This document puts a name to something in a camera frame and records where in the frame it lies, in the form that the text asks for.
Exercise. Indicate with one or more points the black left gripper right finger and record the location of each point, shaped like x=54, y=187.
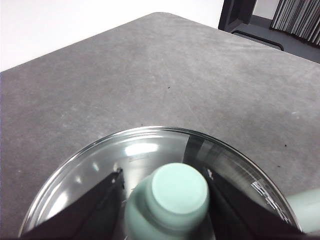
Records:
x=240, y=217

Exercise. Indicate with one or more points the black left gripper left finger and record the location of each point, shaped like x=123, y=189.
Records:
x=87, y=215

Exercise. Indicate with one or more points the glass lid with green knob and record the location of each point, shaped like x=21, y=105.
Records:
x=178, y=190

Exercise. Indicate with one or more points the grey ribbed panel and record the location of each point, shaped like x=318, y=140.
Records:
x=295, y=17

